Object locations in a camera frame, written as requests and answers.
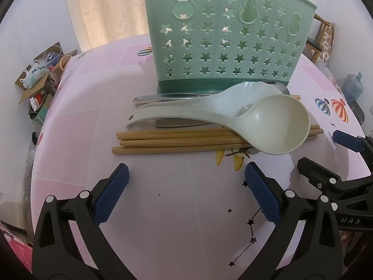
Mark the wooden chair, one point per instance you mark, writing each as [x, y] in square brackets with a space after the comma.
[316, 45]

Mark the green box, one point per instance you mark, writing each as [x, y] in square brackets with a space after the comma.
[43, 112]

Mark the white plastic bag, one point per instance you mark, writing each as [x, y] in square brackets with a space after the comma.
[33, 74]

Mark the cream plastic ladle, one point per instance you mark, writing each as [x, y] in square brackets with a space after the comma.
[276, 128]

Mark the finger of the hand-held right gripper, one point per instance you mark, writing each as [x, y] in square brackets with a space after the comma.
[314, 172]
[346, 141]

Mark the cream patterned curtain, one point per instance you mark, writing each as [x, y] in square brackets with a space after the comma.
[110, 11]

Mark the floral printed sheet roll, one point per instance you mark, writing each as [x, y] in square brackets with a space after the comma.
[328, 35]

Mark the pink floral blanket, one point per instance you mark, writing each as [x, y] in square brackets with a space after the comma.
[17, 253]

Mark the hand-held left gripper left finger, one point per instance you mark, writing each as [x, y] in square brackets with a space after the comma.
[113, 192]

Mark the green star-cutout utensil holder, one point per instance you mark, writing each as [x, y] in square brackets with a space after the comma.
[217, 20]

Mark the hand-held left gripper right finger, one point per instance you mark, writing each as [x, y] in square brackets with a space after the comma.
[262, 192]

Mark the pale blue rice paddle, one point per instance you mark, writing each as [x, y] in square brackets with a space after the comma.
[247, 93]

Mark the bundle of wooden chopsticks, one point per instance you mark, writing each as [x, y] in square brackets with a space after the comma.
[163, 143]

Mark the pink printed table cover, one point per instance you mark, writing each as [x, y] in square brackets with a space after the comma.
[180, 210]

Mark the open cardboard boxes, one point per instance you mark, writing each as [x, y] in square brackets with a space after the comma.
[32, 93]

